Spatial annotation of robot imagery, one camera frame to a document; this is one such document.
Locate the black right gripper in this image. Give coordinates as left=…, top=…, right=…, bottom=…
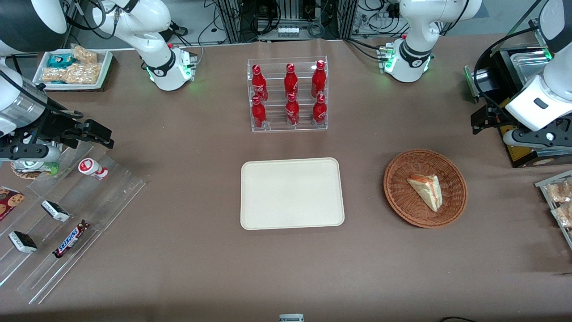
left=26, top=110, right=115, bottom=152

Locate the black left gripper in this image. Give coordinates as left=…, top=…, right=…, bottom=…
left=471, top=105, right=520, bottom=135

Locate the triangle sandwich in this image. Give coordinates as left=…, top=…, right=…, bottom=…
left=407, top=174, right=443, bottom=213

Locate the white rectangular snack tray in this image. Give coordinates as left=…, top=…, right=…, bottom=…
left=33, top=48, right=114, bottom=92

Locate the grey bread tray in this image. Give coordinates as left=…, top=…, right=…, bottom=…
left=534, top=169, right=572, bottom=250

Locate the round brown wicker basket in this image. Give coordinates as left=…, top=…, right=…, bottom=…
left=383, top=149, right=468, bottom=229

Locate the beige rectangular plastic tray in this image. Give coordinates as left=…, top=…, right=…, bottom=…
left=240, top=157, right=345, bottom=231

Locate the white red yogurt bottle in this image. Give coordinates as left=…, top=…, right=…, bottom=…
left=78, top=158, right=109, bottom=181

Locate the clear acrylic stepped shelf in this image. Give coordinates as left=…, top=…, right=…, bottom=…
left=0, top=142, right=147, bottom=305

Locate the large granola snack bag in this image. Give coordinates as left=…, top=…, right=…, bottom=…
left=42, top=63, right=103, bottom=85

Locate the green white cup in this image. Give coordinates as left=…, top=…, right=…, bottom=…
left=12, top=159, right=60, bottom=180

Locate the small granola snack bag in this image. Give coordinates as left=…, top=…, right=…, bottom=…
left=71, top=45, right=98, bottom=64

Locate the blue snack packet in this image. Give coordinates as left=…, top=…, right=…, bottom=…
left=46, top=53, right=75, bottom=68

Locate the black white snack bar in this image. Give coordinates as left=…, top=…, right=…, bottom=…
left=41, top=200, right=71, bottom=223
left=8, top=231, right=38, bottom=254

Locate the wrapped bread packet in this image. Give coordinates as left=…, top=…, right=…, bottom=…
left=551, top=203, right=572, bottom=229
left=546, top=178, right=572, bottom=204

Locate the brown snickers bar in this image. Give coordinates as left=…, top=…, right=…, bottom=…
left=52, top=220, right=92, bottom=259

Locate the red cookie packet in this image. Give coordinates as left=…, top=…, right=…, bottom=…
left=0, top=186, right=26, bottom=222

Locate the red cola bottle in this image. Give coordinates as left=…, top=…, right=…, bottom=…
left=285, top=93, right=300, bottom=127
left=284, top=63, right=299, bottom=97
left=311, top=60, right=327, bottom=98
left=312, top=93, right=327, bottom=126
left=252, top=64, right=269, bottom=102
left=251, top=95, right=268, bottom=129

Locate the aluminium equipment rack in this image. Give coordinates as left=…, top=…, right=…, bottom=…
left=214, top=0, right=359, bottom=44

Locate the clear acrylic bottle rack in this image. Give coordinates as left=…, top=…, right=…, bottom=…
left=247, top=56, right=329, bottom=133

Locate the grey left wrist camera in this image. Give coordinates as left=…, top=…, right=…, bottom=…
left=503, top=127, right=572, bottom=149

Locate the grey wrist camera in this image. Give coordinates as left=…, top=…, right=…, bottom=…
left=0, top=143, right=62, bottom=173
left=503, top=127, right=572, bottom=149

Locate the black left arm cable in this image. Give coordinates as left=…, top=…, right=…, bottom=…
left=473, top=0, right=551, bottom=122

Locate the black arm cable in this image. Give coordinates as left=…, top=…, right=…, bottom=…
left=473, top=0, right=551, bottom=122
left=0, top=69, right=84, bottom=120

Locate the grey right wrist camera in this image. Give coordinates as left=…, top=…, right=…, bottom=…
left=0, top=143, right=62, bottom=173

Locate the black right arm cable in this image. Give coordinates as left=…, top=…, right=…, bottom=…
left=0, top=69, right=84, bottom=120

